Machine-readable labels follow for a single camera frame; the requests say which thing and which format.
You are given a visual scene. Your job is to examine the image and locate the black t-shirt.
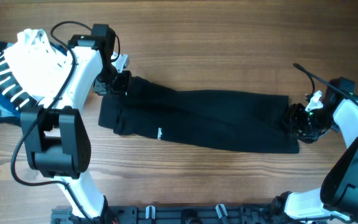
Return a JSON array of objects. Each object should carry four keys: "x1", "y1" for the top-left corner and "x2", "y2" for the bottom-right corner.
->
[{"x1": 98, "y1": 77, "x2": 300, "y2": 154}]

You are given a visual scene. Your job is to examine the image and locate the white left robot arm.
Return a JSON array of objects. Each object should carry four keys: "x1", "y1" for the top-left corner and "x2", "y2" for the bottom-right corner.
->
[{"x1": 11, "y1": 24, "x2": 131, "y2": 223}]

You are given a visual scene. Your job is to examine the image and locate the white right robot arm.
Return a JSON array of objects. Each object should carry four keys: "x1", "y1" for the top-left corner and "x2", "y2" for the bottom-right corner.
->
[{"x1": 267, "y1": 77, "x2": 358, "y2": 223}]

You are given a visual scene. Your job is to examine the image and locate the black white striped garment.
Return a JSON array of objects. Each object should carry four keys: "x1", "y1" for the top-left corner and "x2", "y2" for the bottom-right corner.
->
[{"x1": 0, "y1": 52, "x2": 38, "y2": 112}]

